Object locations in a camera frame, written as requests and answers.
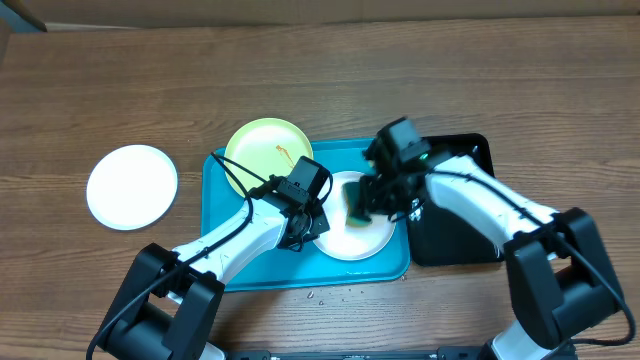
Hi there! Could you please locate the green and yellow sponge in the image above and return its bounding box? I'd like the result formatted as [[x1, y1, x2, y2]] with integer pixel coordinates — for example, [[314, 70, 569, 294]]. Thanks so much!
[[342, 182, 372, 227]]

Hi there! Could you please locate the black plastic tray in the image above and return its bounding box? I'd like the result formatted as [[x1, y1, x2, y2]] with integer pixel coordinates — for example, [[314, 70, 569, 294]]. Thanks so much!
[[407, 133, 503, 267]]

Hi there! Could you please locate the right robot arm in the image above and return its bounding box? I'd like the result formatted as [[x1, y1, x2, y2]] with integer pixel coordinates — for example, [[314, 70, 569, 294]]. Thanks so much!
[[350, 150, 637, 359]]

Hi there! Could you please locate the white plate with red smear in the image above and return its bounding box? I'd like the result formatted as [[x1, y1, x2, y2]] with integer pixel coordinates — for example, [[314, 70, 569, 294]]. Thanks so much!
[[313, 171, 396, 261]]

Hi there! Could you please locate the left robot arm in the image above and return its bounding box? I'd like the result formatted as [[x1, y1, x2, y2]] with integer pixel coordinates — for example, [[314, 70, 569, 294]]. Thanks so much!
[[86, 176, 329, 360]]

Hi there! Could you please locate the yellow-green plate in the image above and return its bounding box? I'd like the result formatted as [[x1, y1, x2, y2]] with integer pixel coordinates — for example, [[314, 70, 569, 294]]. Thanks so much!
[[224, 118, 314, 190]]

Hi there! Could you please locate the blue plastic tray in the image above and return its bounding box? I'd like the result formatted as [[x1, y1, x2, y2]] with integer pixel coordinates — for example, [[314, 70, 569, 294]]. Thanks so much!
[[201, 138, 411, 292]]

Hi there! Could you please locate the white plate with grey rim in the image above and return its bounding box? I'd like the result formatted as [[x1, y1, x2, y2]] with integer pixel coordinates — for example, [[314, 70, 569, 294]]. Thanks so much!
[[86, 144, 178, 231]]

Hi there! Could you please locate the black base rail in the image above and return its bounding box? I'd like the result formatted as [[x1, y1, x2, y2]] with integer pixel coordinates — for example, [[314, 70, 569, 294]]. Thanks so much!
[[223, 345, 498, 360]]

